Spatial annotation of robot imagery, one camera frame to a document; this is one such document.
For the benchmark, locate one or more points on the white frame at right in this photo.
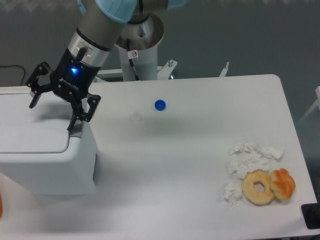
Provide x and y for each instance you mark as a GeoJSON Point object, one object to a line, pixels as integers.
{"type": "Point", "coordinates": [314, 105]}

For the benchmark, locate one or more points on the blue bottle cap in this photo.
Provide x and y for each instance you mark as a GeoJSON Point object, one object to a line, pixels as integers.
{"type": "Point", "coordinates": [160, 105]}

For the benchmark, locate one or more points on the glazed twisted bun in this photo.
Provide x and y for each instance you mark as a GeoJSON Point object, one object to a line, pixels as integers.
{"type": "Point", "coordinates": [282, 184]}

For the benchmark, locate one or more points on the black device at edge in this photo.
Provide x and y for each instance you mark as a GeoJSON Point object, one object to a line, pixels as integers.
{"type": "Point", "coordinates": [311, 215]}

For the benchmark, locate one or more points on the small crumpled white tissue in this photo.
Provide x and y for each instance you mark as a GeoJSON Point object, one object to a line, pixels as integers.
{"type": "Point", "coordinates": [233, 191]}

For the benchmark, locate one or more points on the white metal table frame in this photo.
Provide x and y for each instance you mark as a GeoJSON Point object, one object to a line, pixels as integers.
{"type": "Point", "coordinates": [116, 75]}

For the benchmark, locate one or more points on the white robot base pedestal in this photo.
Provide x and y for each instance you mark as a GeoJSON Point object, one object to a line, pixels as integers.
{"type": "Point", "coordinates": [138, 47]}

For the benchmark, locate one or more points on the white trash can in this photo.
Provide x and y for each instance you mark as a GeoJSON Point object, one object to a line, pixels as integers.
{"type": "Point", "coordinates": [70, 172]}

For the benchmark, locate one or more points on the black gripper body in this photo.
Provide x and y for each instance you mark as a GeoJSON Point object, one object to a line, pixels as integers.
{"type": "Point", "coordinates": [72, 77]}

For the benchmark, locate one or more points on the orange object at edge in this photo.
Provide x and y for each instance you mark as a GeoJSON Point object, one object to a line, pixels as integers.
{"type": "Point", "coordinates": [1, 207]}

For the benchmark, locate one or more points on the large crumpled white tissue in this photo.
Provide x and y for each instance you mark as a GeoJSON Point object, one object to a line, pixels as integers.
{"type": "Point", "coordinates": [248, 157]}

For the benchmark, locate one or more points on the white trash can lid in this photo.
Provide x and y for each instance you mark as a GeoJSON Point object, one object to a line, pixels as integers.
{"type": "Point", "coordinates": [42, 129]}

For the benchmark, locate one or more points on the clear plastic cap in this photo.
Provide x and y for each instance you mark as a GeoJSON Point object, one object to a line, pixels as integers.
{"type": "Point", "coordinates": [136, 117]}

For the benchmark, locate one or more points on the plain ring donut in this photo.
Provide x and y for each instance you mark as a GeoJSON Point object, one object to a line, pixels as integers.
{"type": "Point", "coordinates": [256, 188]}

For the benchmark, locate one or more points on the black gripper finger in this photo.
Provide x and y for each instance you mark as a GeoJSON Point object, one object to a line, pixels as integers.
{"type": "Point", "coordinates": [78, 113]}
{"type": "Point", "coordinates": [42, 69]}

